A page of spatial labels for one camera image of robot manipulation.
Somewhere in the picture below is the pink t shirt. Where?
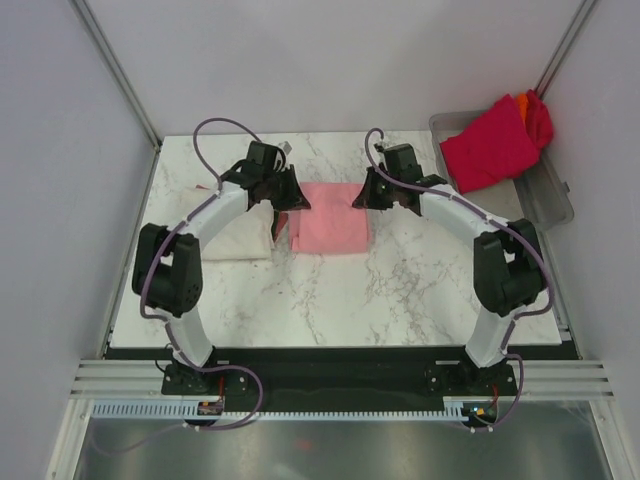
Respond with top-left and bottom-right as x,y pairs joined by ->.
289,182 -> 370,255

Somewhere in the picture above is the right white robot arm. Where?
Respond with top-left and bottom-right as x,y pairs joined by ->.
352,142 -> 553,394

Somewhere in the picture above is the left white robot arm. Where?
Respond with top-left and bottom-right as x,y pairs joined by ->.
132,140 -> 310,393

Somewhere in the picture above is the folded dark red t shirt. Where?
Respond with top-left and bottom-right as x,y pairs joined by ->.
202,202 -> 288,261

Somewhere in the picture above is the folded cream t shirt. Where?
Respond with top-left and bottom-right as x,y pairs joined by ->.
180,184 -> 274,261

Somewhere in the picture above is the crimson t shirt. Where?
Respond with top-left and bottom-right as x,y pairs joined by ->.
441,94 -> 543,194

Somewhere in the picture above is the orange t shirt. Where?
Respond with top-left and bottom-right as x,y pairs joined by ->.
515,92 -> 529,122

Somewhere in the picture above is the grey plastic tray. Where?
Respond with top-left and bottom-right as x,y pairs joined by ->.
428,111 -> 576,232

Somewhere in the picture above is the right aluminium corner profile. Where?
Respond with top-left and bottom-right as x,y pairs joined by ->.
534,0 -> 601,100

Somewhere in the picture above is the aluminium corner profile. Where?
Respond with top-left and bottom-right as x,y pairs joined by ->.
534,0 -> 601,100
68,0 -> 162,153

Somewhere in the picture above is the left aluminium corner profile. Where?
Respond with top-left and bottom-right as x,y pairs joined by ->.
68,0 -> 162,153

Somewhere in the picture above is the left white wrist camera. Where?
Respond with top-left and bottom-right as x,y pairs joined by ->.
279,141 -> 292,155

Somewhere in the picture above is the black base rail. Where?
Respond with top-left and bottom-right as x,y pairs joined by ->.
102,343 -> 581,414

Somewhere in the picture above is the white slotted cable duct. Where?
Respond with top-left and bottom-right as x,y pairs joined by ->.
91,399 -> 496,422

